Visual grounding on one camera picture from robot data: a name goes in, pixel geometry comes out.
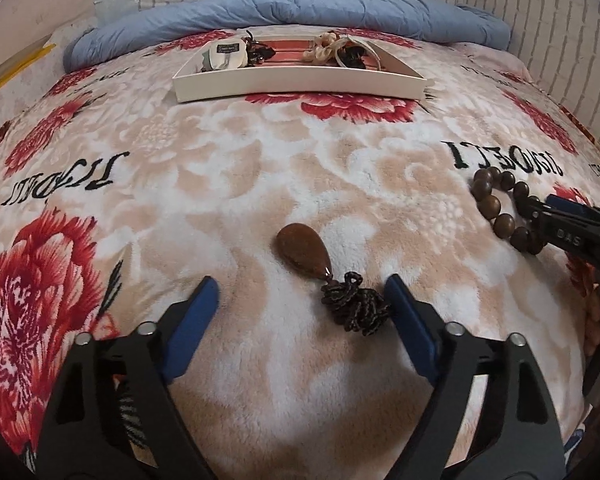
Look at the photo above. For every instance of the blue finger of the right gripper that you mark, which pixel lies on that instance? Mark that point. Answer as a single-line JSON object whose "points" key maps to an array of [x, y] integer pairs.
{"points": [[590, 213], [539, 216]]}

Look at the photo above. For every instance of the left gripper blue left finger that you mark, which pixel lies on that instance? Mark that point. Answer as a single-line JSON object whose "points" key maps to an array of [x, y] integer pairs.
{"points": [[111, 415]]}

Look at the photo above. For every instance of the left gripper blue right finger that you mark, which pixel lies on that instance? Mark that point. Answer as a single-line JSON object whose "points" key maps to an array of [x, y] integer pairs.
{"points": [[517, 435]]}

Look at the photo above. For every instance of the brown teardrop pendant with cord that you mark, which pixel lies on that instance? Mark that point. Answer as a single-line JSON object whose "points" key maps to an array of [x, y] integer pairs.
{"points": [[352, 306]]}

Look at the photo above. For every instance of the black claw hair clip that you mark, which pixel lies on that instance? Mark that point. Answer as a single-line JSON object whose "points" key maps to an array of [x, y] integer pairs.
{"points": [[351, 57]]}

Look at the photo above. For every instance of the cream satin scrunchie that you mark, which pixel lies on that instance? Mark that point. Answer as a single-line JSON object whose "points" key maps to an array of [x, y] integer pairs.
{"points": [[325, 48]]}

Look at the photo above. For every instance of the cream hair clip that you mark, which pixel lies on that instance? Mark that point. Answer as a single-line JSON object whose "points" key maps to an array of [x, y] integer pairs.
{"points": [[225, 54]]}

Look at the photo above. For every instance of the rust orange scrunchie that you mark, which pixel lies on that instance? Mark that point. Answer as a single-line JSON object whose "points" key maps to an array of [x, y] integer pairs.
{"points": [[369, 52]]}

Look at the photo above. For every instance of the right hand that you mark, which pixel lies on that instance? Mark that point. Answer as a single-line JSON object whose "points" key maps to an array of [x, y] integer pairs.
{"points": [[592, 312]]}

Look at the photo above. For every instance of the floral fleece bed blanket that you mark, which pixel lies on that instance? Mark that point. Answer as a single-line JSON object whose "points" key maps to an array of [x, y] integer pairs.
{"points": [[116, 200]]}

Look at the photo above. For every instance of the white tray with brick lining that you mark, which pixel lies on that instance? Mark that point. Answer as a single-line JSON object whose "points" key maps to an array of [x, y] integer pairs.
{"points": [[275, 66]]}

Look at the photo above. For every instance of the rolled blue quilt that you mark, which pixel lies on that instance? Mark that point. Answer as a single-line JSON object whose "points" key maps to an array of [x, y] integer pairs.
{"points": [[428, 20]]}

